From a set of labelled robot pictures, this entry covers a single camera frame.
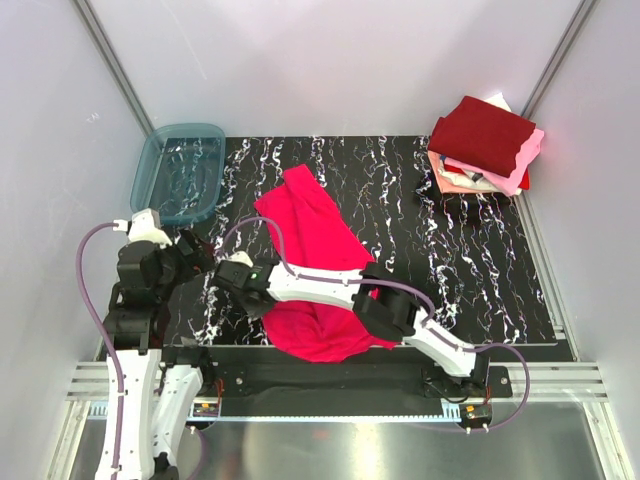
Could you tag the light pink folded shirt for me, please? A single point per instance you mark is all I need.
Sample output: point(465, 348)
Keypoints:
point(509, 185)

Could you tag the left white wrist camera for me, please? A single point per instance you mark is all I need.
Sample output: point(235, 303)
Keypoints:
point(146, 226)

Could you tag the red folded shirt bottom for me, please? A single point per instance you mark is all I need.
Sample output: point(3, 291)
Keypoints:
point(524, 183)

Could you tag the bright pink t shirt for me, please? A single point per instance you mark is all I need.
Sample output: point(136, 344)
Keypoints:
point(315, 236)

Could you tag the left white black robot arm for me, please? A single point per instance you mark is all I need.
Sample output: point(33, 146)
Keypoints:
point(151, 388)

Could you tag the translucent blue plastic basin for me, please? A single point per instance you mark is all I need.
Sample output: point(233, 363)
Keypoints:
point(180, 172)

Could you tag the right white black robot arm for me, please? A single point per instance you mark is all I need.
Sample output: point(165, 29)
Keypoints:
point(388, 310)

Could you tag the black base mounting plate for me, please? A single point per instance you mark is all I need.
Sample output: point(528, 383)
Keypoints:
point(259, 381)

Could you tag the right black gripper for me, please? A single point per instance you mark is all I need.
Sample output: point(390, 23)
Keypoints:
point(264, 307)

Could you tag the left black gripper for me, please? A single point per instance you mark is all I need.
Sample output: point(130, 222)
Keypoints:
point(198, 265)

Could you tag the peach folded shirt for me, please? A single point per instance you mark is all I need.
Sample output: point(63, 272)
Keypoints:
point(451, 182)

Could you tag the dark red folded shirt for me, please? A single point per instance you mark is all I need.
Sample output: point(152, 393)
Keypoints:
point(481, 135)

